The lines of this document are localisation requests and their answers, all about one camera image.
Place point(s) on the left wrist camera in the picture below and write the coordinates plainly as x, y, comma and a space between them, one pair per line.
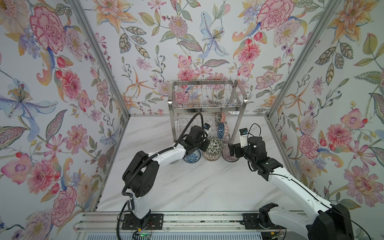
207, 127

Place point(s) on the blue triangle pattern bowl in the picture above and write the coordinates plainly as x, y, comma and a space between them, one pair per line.
223, 131

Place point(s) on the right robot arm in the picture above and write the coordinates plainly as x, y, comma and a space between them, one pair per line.
322, 220

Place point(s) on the steel two-tier dish rack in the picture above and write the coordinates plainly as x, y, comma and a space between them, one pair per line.
208, 97

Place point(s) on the green leaf pattern bowl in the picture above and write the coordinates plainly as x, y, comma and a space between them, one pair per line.
214, 149

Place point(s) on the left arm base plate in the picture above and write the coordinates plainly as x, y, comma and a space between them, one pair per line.
150, 221

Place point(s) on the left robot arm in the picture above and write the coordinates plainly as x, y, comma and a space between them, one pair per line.
140, 175

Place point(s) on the purple striped bowl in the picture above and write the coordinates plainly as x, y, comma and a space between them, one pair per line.
226, 155

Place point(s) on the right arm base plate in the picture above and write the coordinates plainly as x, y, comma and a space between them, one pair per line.
253, 221

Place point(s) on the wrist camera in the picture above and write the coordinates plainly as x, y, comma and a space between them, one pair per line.
244, 137
207, 127

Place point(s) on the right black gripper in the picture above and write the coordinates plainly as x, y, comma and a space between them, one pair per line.
238, 149

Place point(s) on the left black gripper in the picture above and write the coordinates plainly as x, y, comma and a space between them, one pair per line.
205, 144

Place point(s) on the orange pattern bowl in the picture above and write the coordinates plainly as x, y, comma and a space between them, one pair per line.
220, 118

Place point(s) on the blue floral inner bowl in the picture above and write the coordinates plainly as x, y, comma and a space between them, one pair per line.
193, 157

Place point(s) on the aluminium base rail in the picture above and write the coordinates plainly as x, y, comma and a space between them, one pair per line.
173, 222

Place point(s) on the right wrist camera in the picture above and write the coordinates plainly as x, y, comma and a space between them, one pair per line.
244, 137

